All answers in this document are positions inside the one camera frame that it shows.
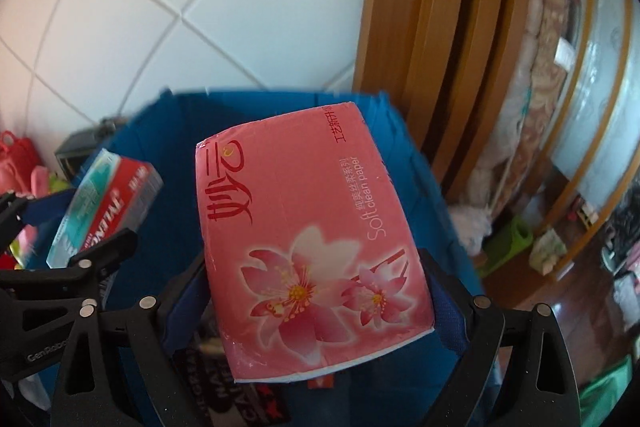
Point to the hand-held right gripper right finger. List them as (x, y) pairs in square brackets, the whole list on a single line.
[(450, 312)]

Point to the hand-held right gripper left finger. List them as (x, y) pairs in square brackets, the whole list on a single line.
[(187, 312)]

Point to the red toothpaste box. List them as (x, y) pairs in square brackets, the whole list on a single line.
[(110, 197)]

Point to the white plastic bag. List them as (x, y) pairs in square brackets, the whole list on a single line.
[(547, 252)]

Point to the wood-framed glass partition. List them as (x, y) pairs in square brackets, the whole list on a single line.
[(605, 82)]

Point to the green rolled mat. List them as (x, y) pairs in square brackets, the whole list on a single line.
[(507, 244)]

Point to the red bear-shaped case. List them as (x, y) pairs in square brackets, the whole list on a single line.
[(17, 162)]

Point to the blue plastic crate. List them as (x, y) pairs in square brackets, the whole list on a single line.
[(160, 142)]

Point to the wooden door frame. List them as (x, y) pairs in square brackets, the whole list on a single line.
[(440, 32)]

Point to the white fluffy cloth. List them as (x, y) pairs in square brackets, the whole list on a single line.
[(470, 227)]

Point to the rolled patterned carpet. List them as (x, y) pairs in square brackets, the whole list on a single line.
[(545, 82)]

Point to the black box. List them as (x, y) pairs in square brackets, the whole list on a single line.
[(72, 152)]

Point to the dark red printed pack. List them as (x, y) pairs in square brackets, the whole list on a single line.
[(240, 399)]

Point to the green bag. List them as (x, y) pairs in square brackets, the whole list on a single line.
[(607, 394)]

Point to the pink flowered tissue pack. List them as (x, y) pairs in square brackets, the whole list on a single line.
[(310, 232)]

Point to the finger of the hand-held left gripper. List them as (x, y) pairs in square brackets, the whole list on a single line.
[(107, 249), (47, 207)]

